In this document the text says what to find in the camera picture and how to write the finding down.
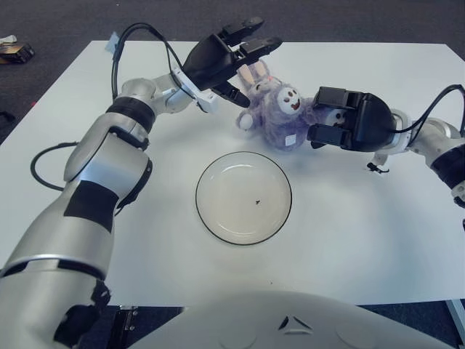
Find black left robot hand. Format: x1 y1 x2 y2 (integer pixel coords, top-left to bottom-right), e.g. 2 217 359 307
181 16 283 108

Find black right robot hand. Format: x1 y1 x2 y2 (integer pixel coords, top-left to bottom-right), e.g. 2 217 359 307
307 86 397 152

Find purple plush rabbit doll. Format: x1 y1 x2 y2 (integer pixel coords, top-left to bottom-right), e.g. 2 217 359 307
235 60 346 151

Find white plate with black rim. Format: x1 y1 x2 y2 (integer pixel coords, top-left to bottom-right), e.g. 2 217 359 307
195 151 293 248

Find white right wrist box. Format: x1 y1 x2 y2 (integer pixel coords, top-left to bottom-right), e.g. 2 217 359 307
365 152 390 175

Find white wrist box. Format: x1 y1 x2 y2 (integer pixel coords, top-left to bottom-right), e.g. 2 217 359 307
365 152 390 175
195 90 220 115

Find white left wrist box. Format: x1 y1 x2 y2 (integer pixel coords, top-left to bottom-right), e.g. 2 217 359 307
195 90 220 115

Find brown box on floor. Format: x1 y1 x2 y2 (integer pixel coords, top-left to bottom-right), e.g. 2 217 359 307
0 42 36 65

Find white table leg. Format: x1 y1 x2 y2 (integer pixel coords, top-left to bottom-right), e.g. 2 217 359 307
446 298 465 330

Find light grey robot torso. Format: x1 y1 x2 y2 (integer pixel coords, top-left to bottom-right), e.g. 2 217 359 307
119 290 465 349

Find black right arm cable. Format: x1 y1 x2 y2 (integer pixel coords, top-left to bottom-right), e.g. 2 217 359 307
394 84 465 134

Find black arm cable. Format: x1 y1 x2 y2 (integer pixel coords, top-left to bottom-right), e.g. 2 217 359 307
394 84 465 134
31 23 186 192

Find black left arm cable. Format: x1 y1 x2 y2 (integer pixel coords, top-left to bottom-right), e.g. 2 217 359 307
31 23 186 192

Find black metal bracket with screws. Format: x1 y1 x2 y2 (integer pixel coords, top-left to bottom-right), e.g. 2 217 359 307
108 305 139 349

